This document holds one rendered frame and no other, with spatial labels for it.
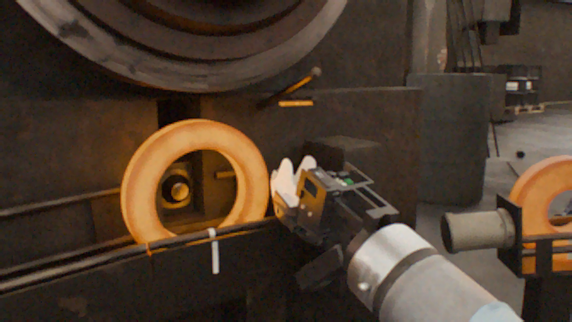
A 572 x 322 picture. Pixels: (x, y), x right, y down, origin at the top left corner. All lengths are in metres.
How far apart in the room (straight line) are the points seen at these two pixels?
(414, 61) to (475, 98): 1.84
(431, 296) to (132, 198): 0.33
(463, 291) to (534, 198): 0.33
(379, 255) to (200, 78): 0.27
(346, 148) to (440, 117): 2.52
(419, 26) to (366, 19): 4.08
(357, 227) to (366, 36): 0.46
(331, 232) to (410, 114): 0.39
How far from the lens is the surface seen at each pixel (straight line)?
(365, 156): 0.65
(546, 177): 0.73
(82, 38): 0.48
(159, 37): 0.48
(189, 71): 0.51
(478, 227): 0.70
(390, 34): 0.90
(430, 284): 0.43
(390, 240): 0.46
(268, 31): 0.53
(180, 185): 0.64
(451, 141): 3.15
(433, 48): 4.75
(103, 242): 0.58
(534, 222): 0.74
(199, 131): 0.54
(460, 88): 3.13
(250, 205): 0.59
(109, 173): 0.60
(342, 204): 0.50
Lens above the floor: 0.90
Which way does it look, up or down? 11 degrees down
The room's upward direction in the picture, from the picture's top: straight up
